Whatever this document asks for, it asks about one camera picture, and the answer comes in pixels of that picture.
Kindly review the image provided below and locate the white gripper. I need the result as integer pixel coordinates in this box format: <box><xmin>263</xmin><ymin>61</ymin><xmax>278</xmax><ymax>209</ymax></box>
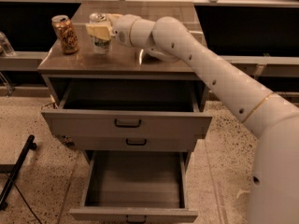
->
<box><xmin>85</xmin><ymin>13</ymin><xmax>155</xmax><ymax>48</ymax></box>

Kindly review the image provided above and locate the green white 7up can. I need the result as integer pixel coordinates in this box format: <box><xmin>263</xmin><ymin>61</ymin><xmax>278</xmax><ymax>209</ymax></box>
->
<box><xmin>90</xmin><ymin>13</ymin><xmax>111</xmax><ymax>54</ymax></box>

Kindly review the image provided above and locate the grey top drawer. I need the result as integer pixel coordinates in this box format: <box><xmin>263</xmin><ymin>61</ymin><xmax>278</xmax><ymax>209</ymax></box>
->
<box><xmin>42</xmin><ymin>80</ymin><xmax>211</xmax><ymax>139</ymax></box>

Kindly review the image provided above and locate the grey drawer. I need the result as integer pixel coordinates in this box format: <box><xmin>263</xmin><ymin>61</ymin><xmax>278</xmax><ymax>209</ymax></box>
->
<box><xmin>73</xmin><ymin>137</ymin><xmax>196</xmax><ymax>152</ymax></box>
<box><xmin>42</xmin><ymin>80</ymin><xmax>211</xmax><ymax>139</ymax></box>
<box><xmin>70</xmin><ymin>151</ymin><xmax>198</xmax><ymax>224</ymax></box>

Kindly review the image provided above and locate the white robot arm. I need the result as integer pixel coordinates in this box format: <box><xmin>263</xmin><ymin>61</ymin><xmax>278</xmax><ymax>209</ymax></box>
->
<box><xmin>86</xmin><ymin>14</ymin><xmax>299</xmax><ymax>224</ymax></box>

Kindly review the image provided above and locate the orange patterned soda can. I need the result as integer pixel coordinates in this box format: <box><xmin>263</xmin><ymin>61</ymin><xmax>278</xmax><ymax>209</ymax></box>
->
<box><xmin>51</xmin><ymin>15</ymin><xmax>78</xmax><ymax>54</ymax></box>

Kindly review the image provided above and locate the grey drawer cabinet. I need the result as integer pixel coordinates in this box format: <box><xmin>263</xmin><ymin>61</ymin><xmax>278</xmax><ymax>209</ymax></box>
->
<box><xmin>36</xmin><ymin>1</ymin><xmax>216</xmax><ymax>170</ymax></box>

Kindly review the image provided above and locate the grey middle drawer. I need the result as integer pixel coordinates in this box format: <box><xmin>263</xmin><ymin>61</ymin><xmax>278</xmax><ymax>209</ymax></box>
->
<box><xmin>73</xmin><ymin>137</ymin><xmax>196</xmax><ymax>152</ymax></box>

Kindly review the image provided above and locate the grey bottom drawer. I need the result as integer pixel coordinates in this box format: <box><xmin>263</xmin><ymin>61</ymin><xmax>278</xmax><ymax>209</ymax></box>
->
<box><xmin>70</xmin><ymin>151</ymin><xmax>198</xmax><ymax>224</ymax></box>

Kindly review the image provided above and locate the white ceramic bowl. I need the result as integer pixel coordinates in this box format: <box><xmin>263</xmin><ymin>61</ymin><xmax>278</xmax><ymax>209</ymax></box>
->
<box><xmin>139</xmin><ymin>49</ymin><xmax>153</xmax><ymax>61</ymax></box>

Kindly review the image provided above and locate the black left stand leg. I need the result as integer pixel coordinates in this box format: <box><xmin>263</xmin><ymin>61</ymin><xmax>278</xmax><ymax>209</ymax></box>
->
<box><xmin>0</xmin><ymin>135</ymin><xmax>37</xmax><ymax>210</ymax></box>

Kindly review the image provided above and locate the black floor cable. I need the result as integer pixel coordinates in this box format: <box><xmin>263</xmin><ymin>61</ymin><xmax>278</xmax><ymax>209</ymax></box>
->
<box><xmin>3</xmin><ymin>171</ymin><xmax>43</xmax><ymax>224</ymax></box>

